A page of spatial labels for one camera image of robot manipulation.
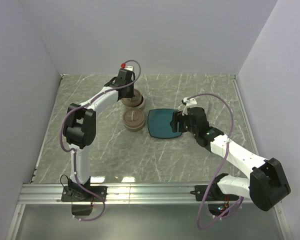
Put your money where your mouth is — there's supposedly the brown lid with bar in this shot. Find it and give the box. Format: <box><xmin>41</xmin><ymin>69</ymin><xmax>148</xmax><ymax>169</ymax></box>
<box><xmin>121</xmin><ymin>89</ymin><xmax>145</xmax><ymax>107</ymax></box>

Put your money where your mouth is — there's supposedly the brown lid with curl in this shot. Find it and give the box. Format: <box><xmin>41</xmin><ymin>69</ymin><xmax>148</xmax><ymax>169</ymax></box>
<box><xmin>122</xmin><ymin>108</ymin><xmax>145</xmax><ymax>125</ymax></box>

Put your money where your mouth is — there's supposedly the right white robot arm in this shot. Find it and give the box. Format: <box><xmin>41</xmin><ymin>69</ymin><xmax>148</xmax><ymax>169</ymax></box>
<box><xmin>170</xmin><ymin>107</ymin><xmax>291</xmax><ymax>212</ymax></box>

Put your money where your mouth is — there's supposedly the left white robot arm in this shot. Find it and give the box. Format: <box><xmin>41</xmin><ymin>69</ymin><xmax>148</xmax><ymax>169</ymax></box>
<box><xmin>61</xmin><ymin>67</ymin><xmax>136</xmax><ymax>201</ymax></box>

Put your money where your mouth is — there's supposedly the far metal round container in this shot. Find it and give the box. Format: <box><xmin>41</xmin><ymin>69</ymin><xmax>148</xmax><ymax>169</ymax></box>
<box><xmin>125</xmin><ymin>101</ymin><xmax>146</xmax><ymax>111</ymax></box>

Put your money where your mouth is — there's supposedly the metal round container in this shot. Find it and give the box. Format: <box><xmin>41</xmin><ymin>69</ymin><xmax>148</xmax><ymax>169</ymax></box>
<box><xmin>124</xmin><ymin>122</ymin><xmax>145</xmax><ymax>132</ymax></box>
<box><xmin>125</xmin><ymin>101</ymin><xmax>146</xmax><ymax>111</ymax></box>

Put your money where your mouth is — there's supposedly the teal square plate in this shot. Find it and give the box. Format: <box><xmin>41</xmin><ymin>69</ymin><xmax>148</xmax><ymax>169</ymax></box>
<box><xmin>147</xmin><ymin>108</ymin><xmax>182</xmax><ymax>139</ymax></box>

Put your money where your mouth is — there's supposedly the near metal round container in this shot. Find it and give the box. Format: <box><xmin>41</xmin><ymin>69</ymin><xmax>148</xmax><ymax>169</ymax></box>
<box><xmin>124</xmin><ymin>122</ymin><xmax>145</xmax><ymax>132</ymax></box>

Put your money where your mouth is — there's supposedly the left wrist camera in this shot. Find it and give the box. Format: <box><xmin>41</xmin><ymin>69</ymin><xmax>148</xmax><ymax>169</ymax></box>
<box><xmin>120</xmin><ymin>63</ymin><xmax>134</xmax><ymax>72</ymax></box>

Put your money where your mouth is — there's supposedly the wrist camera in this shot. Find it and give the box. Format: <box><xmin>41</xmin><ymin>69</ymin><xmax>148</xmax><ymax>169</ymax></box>
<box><xmin>120</xmin><ymin>63</ymin><xmax>134</xmax><ymax>72</ymax></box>
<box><xmin>181</xmin><ymin>97</ymin><xmax>197</xmax><ymax>116</ymax></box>

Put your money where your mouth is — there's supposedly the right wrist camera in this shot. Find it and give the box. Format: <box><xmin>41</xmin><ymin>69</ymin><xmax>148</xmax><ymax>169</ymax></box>
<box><xmin>181</xmin><ymin>97</ymin><xmax>197</xmax><ymax>116</ymax></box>

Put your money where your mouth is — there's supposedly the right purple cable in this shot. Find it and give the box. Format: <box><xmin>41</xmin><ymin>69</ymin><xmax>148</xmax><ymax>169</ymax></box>
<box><xmin>184</xmin><ymin>93</ymin><xmax>243</xmax><ymax>230</ymax></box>

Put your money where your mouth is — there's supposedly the purple cable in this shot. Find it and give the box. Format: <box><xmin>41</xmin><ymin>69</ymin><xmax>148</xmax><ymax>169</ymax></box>
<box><xmin>59</xmin><ymin>59</ymin><xmax>143</xmax><ymax>222</ymax></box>
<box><xmin>184</xmin><ymin>93</ymin><xmax>243</xmax><ymax>230</ymax></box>

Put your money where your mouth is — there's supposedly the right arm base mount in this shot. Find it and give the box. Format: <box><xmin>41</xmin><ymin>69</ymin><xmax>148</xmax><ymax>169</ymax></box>
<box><xmin>191</xmin><ymin>184</ymin><xmax>241</xmax><ymax>202</ymax></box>

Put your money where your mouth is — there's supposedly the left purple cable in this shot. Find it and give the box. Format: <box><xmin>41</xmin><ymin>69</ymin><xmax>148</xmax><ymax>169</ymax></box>
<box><xmin>59</xmin><ymin>59</ymin><xmax>143</xmax><ymax>222</ymax></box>

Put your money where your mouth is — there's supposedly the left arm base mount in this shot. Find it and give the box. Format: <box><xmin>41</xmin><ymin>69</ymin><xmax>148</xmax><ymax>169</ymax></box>
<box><xmin>61</xmin><ymin>182</ymin><xmax>108</xmax><ymax>217</ymax></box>

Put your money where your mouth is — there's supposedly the aluminium front rail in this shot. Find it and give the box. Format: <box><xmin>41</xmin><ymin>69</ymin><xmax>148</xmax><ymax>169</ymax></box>
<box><xmin>17</xmin><ymin>182</ymin><xmax>200</xmax><ymax>205</ymax></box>

